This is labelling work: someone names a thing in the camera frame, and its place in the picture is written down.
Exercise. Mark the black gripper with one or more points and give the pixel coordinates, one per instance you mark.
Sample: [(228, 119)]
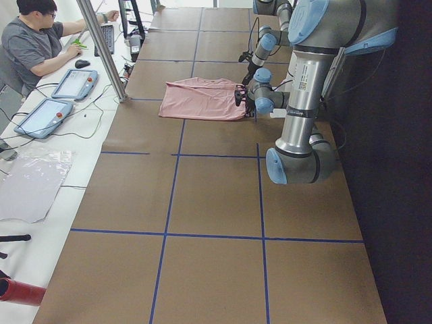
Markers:
[(251, 69), (248, 104)]

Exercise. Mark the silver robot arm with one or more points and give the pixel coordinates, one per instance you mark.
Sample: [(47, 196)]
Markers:
[(320, 33), (267, 38)]

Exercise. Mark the red bottle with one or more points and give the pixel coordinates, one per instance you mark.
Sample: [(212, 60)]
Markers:
[(21, 293)]

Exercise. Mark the upper teach pendant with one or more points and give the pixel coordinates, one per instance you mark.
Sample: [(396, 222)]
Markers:
[(76, 84)]

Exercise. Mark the pink printed t-shirt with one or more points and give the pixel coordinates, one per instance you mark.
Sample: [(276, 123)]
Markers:
[(203, 99)]

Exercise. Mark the teach pendant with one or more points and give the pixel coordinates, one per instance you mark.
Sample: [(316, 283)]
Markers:
[(76, 84), (44, 118)]

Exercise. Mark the aluminium frame post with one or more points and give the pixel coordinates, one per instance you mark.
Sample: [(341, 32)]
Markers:
[(94, 28)]

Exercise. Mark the seated person grey shirt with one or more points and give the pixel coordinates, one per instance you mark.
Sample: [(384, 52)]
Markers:
[(32, 42)]

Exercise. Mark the black keyboard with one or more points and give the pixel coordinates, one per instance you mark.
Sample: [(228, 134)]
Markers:
[(108, 37)]

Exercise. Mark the black camera tripod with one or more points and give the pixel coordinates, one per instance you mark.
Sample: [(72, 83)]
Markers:
[(16, 241)]

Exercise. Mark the green handheld tool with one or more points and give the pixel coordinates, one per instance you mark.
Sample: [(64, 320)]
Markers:
[(78, 43)]

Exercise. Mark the lower teach pendant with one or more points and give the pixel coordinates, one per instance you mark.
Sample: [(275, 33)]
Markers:
[(44, 118)]

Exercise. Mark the black computer mouse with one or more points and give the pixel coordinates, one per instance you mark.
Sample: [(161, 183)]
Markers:
[(79, 64)]

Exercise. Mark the crumpled plastic bag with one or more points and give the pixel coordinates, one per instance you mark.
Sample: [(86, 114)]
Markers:
[(32, 183)]

